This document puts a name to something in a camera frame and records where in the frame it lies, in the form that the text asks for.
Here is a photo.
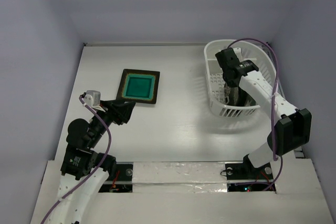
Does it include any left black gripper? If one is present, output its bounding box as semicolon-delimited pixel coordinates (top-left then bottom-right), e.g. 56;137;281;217
88;97;135;146

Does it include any black floral square plate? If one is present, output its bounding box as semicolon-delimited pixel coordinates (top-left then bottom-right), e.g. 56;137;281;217
236;88;255;106
224;84;236;106

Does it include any teal square plate dark rim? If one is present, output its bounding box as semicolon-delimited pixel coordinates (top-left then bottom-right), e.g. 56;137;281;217
116;69;160;104

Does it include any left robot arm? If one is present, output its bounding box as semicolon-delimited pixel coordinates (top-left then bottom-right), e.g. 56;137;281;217
43;92;135;223

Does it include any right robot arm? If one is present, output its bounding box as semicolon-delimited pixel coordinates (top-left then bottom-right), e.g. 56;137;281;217
215;48;312;180

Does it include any white plastic dish rack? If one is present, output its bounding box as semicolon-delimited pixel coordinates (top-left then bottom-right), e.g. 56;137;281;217
204;39;276;118

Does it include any silver taped base bar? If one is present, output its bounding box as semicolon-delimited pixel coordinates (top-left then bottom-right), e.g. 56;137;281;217
132;162;227;194

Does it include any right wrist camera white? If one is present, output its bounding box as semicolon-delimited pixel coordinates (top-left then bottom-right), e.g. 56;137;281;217
233;47;242;60

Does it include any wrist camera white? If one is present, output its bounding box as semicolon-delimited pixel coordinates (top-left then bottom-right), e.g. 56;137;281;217
233;47;242;60
83;90;101;108

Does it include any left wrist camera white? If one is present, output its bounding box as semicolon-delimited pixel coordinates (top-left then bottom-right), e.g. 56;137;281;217
83;90;101;108

